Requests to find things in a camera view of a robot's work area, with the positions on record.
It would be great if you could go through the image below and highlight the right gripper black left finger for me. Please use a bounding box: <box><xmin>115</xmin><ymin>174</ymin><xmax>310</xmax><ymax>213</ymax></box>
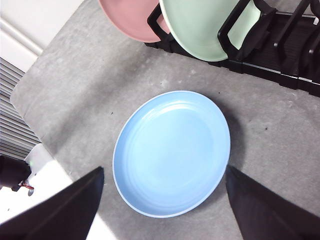
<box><xmin>0</xmin><ymin>166</ymin><xmax>105</xmax><ymax>240</ymax></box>

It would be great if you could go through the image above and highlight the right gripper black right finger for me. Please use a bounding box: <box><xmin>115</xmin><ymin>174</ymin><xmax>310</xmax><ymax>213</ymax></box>
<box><xmin>225</xmin><ymin>164</ymin><xmax>320</xmax><ymax>240</ymax></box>

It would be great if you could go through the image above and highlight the blue plate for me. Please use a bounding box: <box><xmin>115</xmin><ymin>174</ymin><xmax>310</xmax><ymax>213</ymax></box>
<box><xmin>112</xmin><ymin>90</ymin><xmax>231</xmax><ymax>219</ymax></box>

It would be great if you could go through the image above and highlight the green plate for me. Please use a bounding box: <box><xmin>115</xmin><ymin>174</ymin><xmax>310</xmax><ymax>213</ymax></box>
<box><xmin>159</xmin><ymin>0</ymin><xmax>262</xmax><ymax>62</ymax></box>

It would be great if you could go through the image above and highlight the pink plate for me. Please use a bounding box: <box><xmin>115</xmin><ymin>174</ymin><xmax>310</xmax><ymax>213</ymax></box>
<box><xmin>98</xmin><ymin>0</ymin><xmax>173</xmax><ymax>43</ymax></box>

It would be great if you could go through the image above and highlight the black plate rack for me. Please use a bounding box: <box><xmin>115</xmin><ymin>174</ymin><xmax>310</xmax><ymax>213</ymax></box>
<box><xmin>143</xmin><ymin>0</ymin><xmax>320</xmax><ymax>98</ymax></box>

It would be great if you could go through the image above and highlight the grey ribbed panel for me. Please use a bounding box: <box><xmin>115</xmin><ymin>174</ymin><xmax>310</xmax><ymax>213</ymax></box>
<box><xmin>0</xmin><ymin>56</ymin><xmax>42</xmax><ymax>161</ymax></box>

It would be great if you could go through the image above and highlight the black device with red wires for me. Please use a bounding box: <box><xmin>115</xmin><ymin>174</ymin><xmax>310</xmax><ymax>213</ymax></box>
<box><xmin>0</xmin><ymin>154</ymin><xmax>35</xmax><ymax>197</ymax></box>

